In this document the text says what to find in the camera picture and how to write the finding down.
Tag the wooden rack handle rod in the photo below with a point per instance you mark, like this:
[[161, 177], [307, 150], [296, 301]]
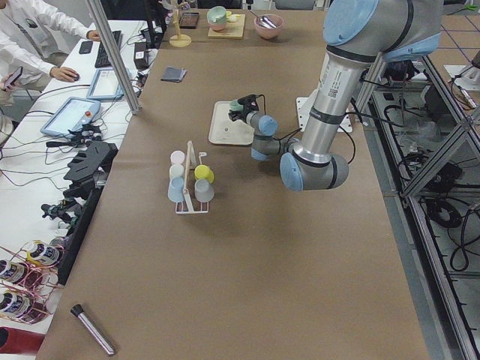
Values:
[[187, 167]]

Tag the cream white cup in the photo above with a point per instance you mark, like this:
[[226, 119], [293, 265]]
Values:
[[177, 170]]

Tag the cream rabbit tray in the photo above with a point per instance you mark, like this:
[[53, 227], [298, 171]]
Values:
[[224, 131]]

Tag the stacked green bowls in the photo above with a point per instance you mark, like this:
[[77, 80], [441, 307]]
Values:
[[217, 18]]

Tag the pink ice bowl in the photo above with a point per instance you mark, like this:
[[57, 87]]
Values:
[[267, 31]]

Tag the blue teach pendant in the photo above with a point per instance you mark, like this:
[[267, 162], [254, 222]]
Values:
[[104, 86], [71, 116]]

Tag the mint green cup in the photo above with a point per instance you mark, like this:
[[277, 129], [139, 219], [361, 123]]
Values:
[[235, 106]]

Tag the person in white coat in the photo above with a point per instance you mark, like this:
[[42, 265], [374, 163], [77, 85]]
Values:
[[30, 55]]

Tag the white wire cup rack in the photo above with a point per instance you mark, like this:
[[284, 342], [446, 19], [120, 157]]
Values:
[[190, 205]]

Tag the metal tube black cap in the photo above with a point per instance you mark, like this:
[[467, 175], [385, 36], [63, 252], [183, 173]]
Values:
[[78, 311]]

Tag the wooden cutting board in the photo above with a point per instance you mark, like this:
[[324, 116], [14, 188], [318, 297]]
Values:
[[228, 30]]

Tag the grey cup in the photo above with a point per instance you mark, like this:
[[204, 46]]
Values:
[[203, 190]]

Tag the aluminium frame post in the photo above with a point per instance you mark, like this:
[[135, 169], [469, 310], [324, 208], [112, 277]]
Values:
[[101, 22]]

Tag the light blue cup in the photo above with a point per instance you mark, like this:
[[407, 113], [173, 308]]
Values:
[[175, 190]]

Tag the metal ice scoop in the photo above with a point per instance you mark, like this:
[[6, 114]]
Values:
[[264, 21]]

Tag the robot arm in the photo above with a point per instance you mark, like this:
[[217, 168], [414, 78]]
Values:
[[356, 32]]

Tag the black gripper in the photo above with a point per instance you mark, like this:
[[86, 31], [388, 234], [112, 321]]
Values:
[[240, 113]]

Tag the yellow cup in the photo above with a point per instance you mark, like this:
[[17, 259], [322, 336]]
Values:
[[203, 171]]

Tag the grey folded cloth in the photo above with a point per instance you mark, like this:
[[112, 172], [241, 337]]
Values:
[[173, 74]]

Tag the pink cup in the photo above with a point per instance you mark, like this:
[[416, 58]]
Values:
[[177, 157]]

